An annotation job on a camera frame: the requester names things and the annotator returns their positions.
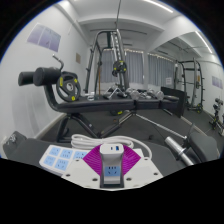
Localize purple wall poster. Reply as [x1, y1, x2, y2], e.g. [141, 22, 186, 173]
[26, 22, 63, 54]

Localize dumbbell rack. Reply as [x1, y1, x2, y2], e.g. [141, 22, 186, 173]
[208, 96, 224, 135]

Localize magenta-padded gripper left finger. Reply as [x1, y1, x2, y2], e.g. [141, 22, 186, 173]
[61, 144, 103, 188]

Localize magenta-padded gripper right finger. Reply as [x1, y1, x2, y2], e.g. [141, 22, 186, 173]
[121, 145, 164, 189]

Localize black box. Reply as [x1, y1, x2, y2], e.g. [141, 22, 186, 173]
[160, 86, 188, 119]

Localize black weight bench with rollers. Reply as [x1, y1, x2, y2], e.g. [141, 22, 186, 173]
[17, 66, 181, 144]

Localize black padded bench pad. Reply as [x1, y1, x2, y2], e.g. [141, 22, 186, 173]
[2, 130, 188, 168]

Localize purple posters pair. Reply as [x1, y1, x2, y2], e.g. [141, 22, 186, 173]
[211, 75, 224, 90]

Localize black power rack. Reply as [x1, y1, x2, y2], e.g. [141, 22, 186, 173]
[83, 29, 132, 98]

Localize silver barbell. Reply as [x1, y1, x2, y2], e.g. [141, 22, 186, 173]
[135, 113, 196, 167]

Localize black padded seat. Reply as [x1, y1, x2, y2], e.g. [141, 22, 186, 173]
[185, 130, 222, 165]

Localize group of chrome dumbbells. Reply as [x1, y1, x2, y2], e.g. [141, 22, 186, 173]
[102, 84, 166, 101]

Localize white charger block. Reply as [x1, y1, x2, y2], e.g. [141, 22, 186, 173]
[99, 143, 125, 167]

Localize white power strip blue sockets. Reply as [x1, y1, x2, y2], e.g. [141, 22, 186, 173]
[38, 143, 153, 188]

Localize white coiled power cable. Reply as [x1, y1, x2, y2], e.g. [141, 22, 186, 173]
[70, 133, 153, 160]

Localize long ceiling light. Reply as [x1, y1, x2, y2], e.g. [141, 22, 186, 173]
[194, 30, 214, 55]
[142, 0, 175, 14]

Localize grey window curtains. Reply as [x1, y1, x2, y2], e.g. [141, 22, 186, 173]
[99, 48, 177, 89]

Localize black squat rack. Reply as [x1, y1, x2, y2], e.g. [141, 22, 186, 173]
[172, 58, 205, 115]

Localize small black yellow weight plate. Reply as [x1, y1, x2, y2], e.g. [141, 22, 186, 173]
[111, 59, 128, 77]

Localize black weight plate yellow marks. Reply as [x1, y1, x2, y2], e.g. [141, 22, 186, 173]
[55, 71, 82, 103]

